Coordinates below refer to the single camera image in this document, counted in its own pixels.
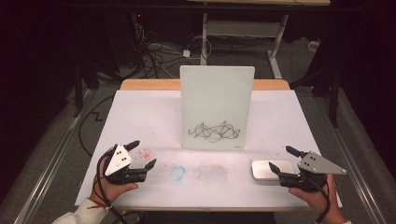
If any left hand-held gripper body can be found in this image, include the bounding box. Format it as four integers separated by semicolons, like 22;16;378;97
104;143;148;185

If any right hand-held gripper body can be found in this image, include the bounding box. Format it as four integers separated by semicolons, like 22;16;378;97
277;151;347;193

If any white board eraser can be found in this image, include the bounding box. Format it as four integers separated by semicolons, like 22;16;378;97
250;160;295;182

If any small whiteboard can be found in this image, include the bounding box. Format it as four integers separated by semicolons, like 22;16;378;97
179;64;256;152

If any person's left hand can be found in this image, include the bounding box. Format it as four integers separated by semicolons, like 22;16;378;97
89;148;139;208

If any person's right hand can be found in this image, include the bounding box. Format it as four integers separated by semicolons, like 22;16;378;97
289;173;347;224

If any white paper table cover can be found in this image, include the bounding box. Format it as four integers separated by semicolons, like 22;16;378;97
75;89;344;209

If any wooden table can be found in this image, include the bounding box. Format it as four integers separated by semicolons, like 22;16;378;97
74;78;344;213

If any black stand leg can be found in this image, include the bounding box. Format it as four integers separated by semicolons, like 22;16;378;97
72;62;86;119

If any small white floor box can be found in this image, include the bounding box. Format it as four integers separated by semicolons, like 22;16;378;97
306;39;321;52

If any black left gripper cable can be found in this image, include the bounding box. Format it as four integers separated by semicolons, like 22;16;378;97
95;146;130;224

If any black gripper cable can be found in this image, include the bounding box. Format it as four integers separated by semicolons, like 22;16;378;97
95;146;130;224
306;176;332;224

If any metal floor rail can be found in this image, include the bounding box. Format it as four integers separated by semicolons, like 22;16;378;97
13;89;98;224
313;92;388;224

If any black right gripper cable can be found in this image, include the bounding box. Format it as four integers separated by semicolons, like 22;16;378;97
306;176;332;224

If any red string bracelet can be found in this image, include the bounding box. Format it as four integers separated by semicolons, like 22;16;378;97
87;201;108;211

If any black floor cable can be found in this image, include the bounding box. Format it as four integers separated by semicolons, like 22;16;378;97
78;93;117;158

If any tangle of floor cables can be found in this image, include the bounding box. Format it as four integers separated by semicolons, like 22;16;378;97
133;21;188;79

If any white metal desk frame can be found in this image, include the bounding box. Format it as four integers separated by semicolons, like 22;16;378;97
186;0;332;79

